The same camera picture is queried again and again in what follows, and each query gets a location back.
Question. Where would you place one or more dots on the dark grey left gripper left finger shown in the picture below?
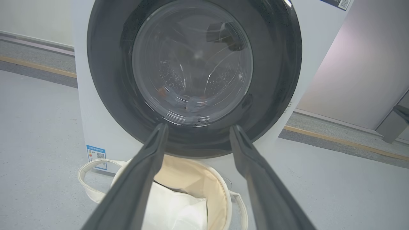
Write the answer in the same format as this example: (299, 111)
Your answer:
(127, 191)

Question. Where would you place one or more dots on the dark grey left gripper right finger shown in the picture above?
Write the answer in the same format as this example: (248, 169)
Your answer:
(268, 191)

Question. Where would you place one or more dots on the round dark glass washer door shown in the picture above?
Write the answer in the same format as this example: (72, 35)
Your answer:
(108, 80)

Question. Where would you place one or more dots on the cream canvas laundry basket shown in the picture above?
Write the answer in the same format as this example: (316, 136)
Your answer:
(220, 191)

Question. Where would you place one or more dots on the white front-load washing machine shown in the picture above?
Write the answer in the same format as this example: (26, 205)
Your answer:
(96, 111)

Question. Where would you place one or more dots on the blue energy label sticker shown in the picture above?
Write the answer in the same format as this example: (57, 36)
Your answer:
(96, 156)

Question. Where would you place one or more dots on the white cloth pad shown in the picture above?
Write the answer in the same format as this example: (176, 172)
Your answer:
(179, 210)

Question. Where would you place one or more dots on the small qr code sticker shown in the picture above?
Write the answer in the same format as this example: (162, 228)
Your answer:
(340, 3)

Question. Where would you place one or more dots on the grey metal post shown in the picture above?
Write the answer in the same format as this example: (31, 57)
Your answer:
(391, 126)

